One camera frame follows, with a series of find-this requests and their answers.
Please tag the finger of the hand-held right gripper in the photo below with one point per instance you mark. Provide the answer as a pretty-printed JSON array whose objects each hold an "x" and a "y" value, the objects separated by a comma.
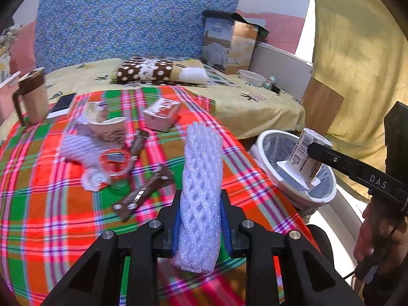
[{"x": 331, "y": 157}]

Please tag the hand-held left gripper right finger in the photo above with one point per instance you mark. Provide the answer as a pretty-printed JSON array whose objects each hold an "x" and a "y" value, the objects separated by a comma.
[{"x": 227, "y": 229}]

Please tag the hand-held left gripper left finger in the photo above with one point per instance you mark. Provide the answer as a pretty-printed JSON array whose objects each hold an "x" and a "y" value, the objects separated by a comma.
[{"x": 176, "y": 229}]

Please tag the white foam fruit net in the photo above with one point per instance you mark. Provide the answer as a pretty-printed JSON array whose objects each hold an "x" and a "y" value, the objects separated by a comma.
[
  {"x": 199, "y": 181},
  {"x": 76, "y": 148}
]

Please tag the white trash bin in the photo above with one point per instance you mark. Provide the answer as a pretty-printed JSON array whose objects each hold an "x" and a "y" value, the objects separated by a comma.
[{"x": 271, "y": 153}]

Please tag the crushed printed paper cup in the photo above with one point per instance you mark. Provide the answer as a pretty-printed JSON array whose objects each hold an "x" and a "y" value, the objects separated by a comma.
[{"x": 105, "y": 132}]

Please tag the person's right hand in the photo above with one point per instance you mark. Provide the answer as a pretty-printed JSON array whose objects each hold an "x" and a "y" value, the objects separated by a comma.
[{"x": 363, "y": 236}]

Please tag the wooden board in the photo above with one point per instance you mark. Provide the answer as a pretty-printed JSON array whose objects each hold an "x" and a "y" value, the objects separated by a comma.
[{"x": 322, "y": 105}]

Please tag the yellow printed bedsheet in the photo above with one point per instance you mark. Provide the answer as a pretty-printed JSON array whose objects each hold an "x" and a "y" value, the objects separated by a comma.
[{"x": 255, "y": 114}]

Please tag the clear plastic cup red rim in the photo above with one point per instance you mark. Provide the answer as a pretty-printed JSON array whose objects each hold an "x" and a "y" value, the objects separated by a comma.
[{"x": 114, "y": 162}]

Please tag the white plastic lid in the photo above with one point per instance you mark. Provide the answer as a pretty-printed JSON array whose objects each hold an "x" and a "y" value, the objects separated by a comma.
[{"x": 94, "y": 180}]

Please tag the small bottle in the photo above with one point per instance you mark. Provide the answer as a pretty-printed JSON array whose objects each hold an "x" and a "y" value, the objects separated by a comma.
[{"x": 269, "y": 83}]

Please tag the white panel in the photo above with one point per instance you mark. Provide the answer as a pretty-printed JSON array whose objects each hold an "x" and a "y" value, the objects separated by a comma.
[{"x": 280, "y": 67}]

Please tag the yellow curtain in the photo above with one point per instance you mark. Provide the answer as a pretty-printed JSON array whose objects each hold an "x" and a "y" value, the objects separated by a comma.
[{"x": 350, "y": 54}]

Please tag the white bowl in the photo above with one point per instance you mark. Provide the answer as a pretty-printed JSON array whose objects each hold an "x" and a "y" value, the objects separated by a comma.
[{"x": 251, "y": 78}]

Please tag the red drink carton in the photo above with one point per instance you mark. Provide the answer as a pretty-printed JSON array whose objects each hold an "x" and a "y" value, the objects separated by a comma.
[{"x": 159, "y": 114}]

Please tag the plaid blanket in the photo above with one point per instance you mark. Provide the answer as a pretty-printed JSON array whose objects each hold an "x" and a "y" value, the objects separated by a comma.
[{"x": 47, "y": 213}]

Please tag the brown polka dot pillow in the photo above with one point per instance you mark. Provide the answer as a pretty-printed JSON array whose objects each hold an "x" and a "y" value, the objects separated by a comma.
[{"x": 134, "y": 73}]

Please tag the smartphone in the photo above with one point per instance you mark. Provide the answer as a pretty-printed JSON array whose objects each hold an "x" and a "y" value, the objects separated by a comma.
[{"x": 62, "y": 105}]

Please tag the brown lidded mug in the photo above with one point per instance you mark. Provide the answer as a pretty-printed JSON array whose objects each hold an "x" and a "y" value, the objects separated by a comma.
[{"x": 32, "y": 102}]

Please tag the blue floral headboard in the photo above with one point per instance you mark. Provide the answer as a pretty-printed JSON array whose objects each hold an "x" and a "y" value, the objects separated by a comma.
[{"x": 127, "y": 22}]

